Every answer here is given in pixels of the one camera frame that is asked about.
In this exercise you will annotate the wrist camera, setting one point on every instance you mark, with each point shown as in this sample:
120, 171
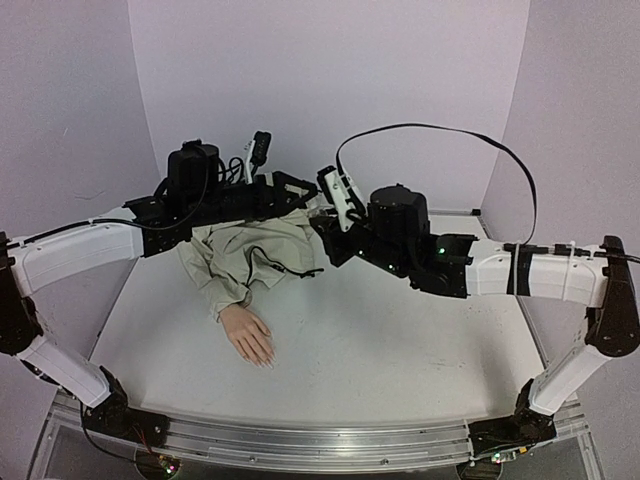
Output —
343, 194
256, 154

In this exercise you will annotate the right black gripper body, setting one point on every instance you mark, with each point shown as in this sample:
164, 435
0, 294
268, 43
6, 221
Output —
347, 240

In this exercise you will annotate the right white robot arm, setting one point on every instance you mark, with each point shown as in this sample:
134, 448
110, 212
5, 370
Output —
597, 277

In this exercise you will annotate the mannequin hand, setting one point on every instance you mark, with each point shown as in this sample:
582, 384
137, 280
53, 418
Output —
249, 335

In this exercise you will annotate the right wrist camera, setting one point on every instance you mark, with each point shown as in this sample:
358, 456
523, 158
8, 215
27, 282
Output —
343, 194

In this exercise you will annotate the beige jacket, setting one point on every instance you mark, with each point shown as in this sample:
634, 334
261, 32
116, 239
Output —
225, 260

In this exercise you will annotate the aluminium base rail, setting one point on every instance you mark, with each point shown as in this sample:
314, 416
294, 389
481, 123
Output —
322, 449

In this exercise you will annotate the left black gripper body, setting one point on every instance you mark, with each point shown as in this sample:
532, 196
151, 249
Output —
213, 208

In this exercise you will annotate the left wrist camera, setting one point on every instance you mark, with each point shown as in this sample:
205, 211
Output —
256, 154

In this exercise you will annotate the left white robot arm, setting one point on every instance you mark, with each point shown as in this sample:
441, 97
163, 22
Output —
141, 228

